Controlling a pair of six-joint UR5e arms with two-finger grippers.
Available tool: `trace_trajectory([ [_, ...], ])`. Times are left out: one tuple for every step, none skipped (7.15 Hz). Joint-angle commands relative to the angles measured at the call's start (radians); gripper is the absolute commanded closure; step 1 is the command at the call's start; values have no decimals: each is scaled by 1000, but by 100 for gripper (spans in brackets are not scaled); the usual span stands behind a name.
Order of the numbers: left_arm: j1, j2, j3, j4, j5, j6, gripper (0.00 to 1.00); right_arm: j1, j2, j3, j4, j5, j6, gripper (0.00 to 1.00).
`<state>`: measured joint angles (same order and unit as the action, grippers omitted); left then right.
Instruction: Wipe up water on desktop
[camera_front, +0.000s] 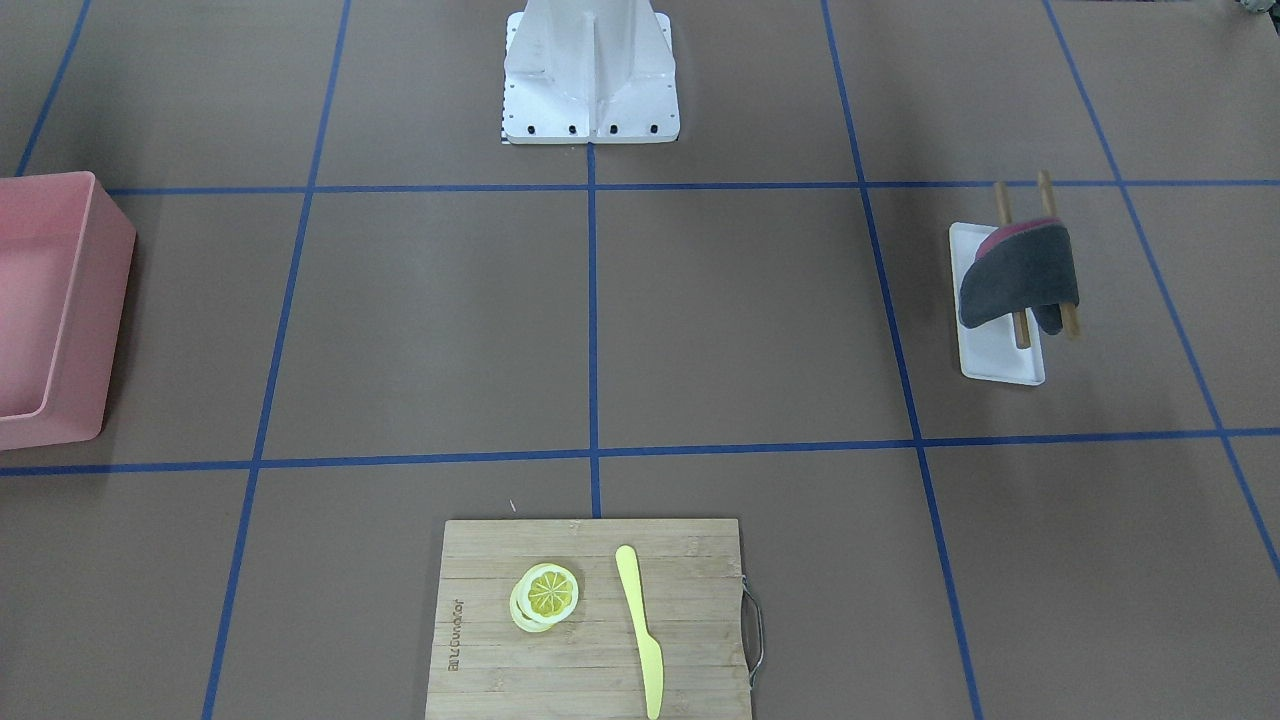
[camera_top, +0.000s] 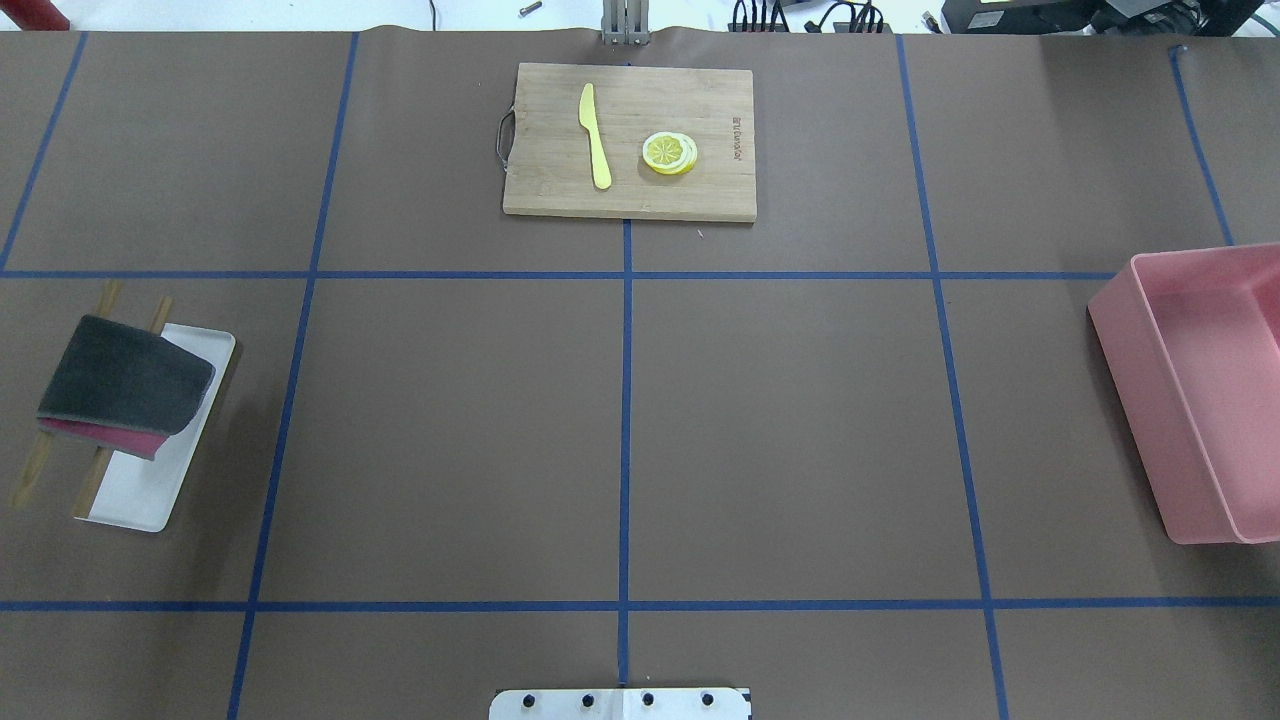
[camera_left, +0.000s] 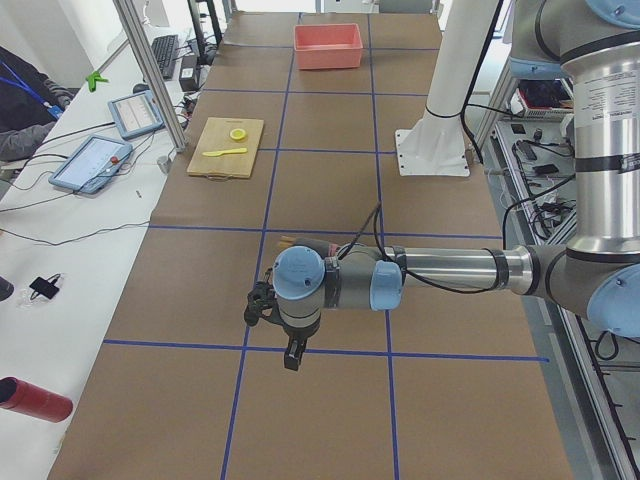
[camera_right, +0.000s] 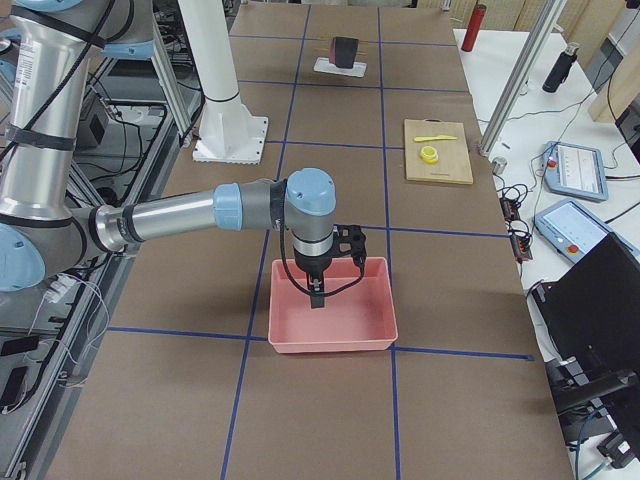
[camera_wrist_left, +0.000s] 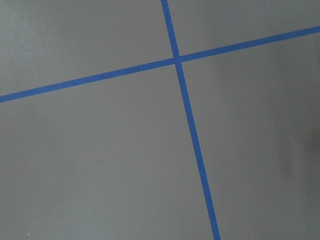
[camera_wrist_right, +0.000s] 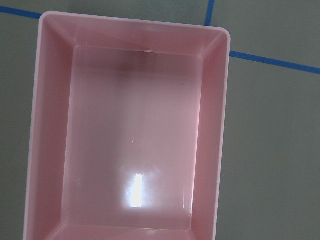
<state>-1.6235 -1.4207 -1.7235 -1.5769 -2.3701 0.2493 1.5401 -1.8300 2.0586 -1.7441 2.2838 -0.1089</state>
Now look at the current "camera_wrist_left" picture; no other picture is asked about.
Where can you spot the blue tape line crosswise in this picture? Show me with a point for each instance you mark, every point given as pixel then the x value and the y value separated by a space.
pixel 159 64

